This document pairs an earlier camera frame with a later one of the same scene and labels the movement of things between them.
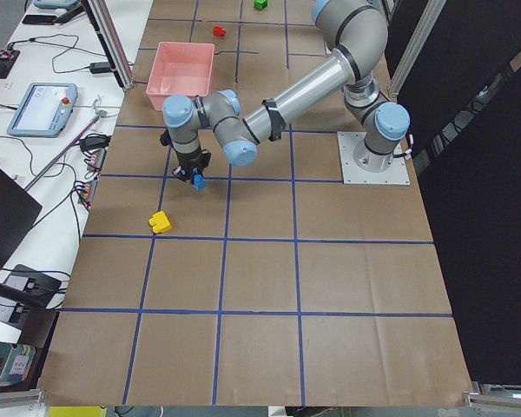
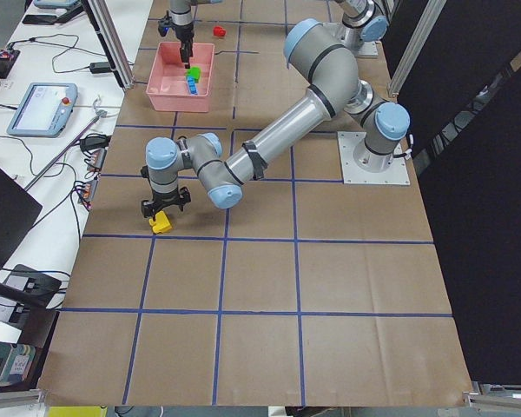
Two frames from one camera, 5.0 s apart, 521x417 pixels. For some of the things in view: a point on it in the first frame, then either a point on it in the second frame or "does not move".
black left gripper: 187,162 to 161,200
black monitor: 8,210 does not move
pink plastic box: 180,69 does not move
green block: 260,4 to 194,72
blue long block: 199,182 to 191,83
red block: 219,31 does not move
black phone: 40,19 does not move
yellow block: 160,222 does not move
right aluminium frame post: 430,16 does not move
